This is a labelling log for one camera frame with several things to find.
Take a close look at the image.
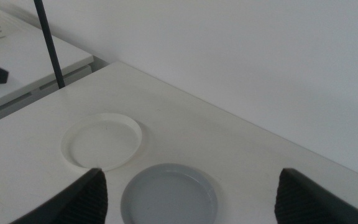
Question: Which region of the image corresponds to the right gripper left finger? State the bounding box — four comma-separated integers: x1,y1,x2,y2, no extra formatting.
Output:
9,167,109,224

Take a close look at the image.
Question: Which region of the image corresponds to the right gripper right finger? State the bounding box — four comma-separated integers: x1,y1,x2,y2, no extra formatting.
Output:
274,167,358,224

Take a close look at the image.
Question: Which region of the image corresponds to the white shallow bowl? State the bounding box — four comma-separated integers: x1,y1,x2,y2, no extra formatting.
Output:
60,112,144,172

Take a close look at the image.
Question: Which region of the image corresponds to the grey shallow bowl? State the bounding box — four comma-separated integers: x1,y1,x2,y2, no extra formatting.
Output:
120,162,219,224

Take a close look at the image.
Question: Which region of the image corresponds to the white side table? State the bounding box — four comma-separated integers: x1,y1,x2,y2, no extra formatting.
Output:
0,12,94,130

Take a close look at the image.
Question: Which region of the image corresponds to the black camera stand pole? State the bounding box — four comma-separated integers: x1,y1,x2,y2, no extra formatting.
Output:
33,0,66,90

